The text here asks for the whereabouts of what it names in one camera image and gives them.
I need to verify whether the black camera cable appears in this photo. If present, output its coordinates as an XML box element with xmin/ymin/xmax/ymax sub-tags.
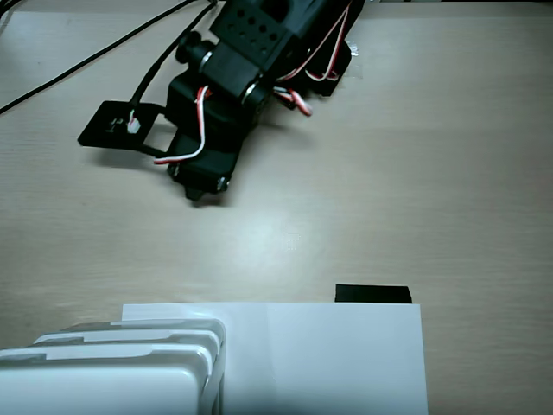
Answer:
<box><xmin>128</xmin><ymin>0</ymin><xmax>222</xmax><ymax>117</ymax></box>

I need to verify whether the white plastic drawer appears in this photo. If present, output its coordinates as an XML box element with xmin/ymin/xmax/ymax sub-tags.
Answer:
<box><xmin>29</xmin><ymin>328</ymin><xmax>226</xmax><ymax>360</ymax></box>
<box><xmin>0</xmin><ymin>343</ymin><xmax>224</xmax><ymax>390</ymax></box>
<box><xmin>64</xmin><ymin>318</ymin><xmax>226</xmax><ymax>342</ymax></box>

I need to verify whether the white paper sheet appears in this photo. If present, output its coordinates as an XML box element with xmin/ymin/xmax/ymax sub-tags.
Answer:
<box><xmin>121</xmin><ymin>302</ymin><xmax>429</xmax><ymax>415</ymax></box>

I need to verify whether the black rectangular block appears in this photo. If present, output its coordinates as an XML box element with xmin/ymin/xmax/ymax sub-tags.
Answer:
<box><xmin>334</xmin><ymin>283</ymin><xmax>413</xmax><ymax>305</ymax></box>

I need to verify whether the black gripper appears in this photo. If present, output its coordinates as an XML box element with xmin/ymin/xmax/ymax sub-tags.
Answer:
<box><xmin>165</xmin><ymin>71</ymin><xmax>270</xmax><ymax>202</ymax></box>

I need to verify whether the red white servo cable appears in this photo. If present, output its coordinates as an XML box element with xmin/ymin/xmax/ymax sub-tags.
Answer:
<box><xmin>153</xmin><ymin>85</ymin><xmax>213</xmax><ymax>166</ymax></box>
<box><xmin>272</xmin><ymin>0</ymin><xmax>353</xmax><ymax>118</ymax></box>

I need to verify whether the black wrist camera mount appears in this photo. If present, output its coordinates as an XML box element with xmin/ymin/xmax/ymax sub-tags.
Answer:
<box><xmin>77</xmin><ymin>99</ymin><xmax>170</xmax><ymax>159</ymax></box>

